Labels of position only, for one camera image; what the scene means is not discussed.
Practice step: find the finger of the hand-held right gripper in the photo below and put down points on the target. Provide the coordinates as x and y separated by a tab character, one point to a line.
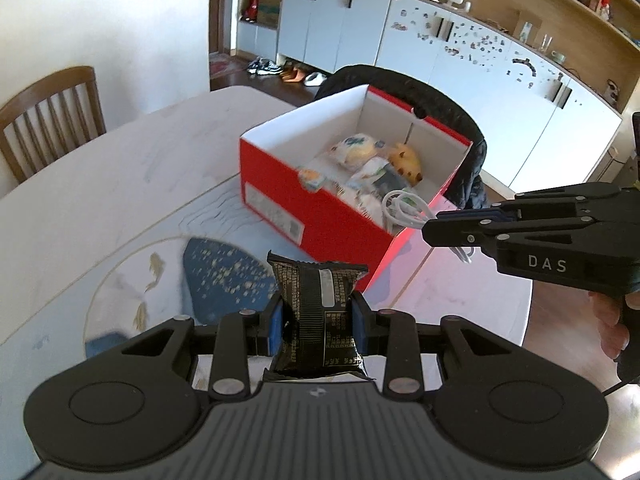
550	200
460	234

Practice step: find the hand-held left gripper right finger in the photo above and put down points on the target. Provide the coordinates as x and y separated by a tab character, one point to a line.
356	321

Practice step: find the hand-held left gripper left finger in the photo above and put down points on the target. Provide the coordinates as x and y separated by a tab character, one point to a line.
274	321

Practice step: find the black snack packet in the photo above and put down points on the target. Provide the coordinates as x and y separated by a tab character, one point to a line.
315	320

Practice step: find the red cardboard shoe box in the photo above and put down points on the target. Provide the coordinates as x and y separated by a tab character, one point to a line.
320	230

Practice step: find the light wooden desktop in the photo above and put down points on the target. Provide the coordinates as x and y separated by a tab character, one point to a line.
150	150

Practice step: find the person's right hand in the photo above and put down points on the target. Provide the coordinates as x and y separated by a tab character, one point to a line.
610	325

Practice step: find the white green snack packet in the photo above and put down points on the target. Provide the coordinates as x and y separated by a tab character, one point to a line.
377	177

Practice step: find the blue print bun packet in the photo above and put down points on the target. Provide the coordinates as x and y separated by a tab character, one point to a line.
352	150

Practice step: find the small orange blue packet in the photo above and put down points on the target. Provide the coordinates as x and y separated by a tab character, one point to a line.
311	179

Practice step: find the fish print table mat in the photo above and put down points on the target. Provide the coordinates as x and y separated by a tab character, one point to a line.
150	230

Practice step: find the drinking glass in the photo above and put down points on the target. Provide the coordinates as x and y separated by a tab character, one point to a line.
545	42

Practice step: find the white cabinet row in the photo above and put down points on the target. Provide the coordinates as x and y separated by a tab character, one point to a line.
400	35

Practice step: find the white shoes pair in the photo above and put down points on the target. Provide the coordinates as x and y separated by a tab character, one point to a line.
315	79

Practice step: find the brown shoes pair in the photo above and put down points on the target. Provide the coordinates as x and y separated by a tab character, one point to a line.
292	72

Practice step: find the grey sneakers pair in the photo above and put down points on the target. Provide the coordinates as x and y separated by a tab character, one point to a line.
262	66

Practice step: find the red floor rug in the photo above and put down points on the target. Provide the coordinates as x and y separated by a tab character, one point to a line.
225	65

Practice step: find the cardboard carton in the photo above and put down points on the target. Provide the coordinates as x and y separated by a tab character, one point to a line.
270	5

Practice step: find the red bag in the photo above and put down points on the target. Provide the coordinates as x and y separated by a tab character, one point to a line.
251	9

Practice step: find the brown wooden chair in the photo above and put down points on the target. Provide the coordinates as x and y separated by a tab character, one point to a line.
45	115

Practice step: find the wooden wall shelf unit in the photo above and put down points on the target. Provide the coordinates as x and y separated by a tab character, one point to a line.
575	5

